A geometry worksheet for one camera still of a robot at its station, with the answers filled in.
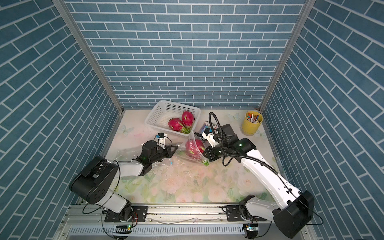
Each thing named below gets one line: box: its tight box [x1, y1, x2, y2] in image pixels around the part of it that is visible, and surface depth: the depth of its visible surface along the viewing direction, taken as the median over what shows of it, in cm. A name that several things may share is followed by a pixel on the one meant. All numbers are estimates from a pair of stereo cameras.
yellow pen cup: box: [242, 110, 264, 136], surface depth 101 cm
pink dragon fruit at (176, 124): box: [168, 117, 188, 134], surface depth 104 cm
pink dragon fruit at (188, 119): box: [181, 110, 195, 133], surface depth 107 cm
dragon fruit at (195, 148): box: [185, 138, 210, 166], surface depth 73 cm
